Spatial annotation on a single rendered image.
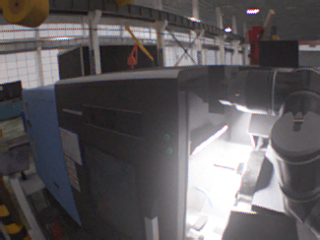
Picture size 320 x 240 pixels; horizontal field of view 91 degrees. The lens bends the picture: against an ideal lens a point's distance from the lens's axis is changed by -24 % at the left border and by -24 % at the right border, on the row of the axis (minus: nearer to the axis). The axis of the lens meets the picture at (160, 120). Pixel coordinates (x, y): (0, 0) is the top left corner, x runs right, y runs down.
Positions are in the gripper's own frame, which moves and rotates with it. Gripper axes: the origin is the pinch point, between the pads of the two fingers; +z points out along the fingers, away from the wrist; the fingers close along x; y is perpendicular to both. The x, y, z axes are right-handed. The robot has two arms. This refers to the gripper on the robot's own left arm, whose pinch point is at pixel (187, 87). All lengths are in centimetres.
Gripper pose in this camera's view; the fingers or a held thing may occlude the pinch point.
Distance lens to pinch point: 60.7
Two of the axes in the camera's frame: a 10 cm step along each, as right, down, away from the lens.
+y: 6.5, -1.9, 7.4
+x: -0.3, -9.7, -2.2
